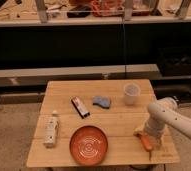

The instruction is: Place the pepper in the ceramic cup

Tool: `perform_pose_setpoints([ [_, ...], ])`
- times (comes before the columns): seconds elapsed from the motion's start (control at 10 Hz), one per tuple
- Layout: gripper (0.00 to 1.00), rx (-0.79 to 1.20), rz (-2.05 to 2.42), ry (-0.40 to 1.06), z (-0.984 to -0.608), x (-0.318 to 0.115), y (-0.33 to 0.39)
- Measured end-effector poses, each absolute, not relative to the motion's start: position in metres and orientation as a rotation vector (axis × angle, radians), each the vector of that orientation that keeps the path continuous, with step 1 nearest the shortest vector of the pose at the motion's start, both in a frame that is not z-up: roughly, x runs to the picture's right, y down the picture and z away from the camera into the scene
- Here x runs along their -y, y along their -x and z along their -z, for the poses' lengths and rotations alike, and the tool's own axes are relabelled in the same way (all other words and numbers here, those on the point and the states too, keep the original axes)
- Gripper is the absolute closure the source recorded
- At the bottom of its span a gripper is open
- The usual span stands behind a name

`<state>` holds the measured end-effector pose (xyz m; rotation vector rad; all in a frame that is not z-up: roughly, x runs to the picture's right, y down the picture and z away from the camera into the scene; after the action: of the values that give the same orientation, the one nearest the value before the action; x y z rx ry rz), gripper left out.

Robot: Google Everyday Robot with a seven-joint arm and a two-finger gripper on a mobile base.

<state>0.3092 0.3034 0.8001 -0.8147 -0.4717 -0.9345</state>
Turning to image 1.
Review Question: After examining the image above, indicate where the orange round plate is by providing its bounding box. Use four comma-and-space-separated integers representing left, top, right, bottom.
69, 125, 108, 166

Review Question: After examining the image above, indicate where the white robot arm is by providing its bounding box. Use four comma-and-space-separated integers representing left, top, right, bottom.
134, 97, 191, 140

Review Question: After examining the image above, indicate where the white plastic bottle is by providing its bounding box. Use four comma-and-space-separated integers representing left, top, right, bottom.
43, 110, 59, 148

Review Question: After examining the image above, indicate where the blue sponge cloth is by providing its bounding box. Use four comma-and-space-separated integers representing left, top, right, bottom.
93, 96, 111, 109

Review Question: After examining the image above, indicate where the black crate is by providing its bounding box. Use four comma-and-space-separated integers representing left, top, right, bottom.
157, 46, 191, 76

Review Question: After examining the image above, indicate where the white ceramic cup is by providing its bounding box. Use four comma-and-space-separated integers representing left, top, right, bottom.
123, 83, 141, 105

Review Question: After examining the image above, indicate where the long wooden shelf bench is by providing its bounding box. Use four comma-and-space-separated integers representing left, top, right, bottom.
0, 64, 161, 87

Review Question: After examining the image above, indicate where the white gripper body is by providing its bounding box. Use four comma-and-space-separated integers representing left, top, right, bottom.
133, 123, 165, 150

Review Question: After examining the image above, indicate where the wooden folding table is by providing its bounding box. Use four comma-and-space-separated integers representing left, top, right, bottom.
27, 79, 179, 167

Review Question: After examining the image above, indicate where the dark rectangular box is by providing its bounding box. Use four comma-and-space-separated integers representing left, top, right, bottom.
71, 97, 90, 119

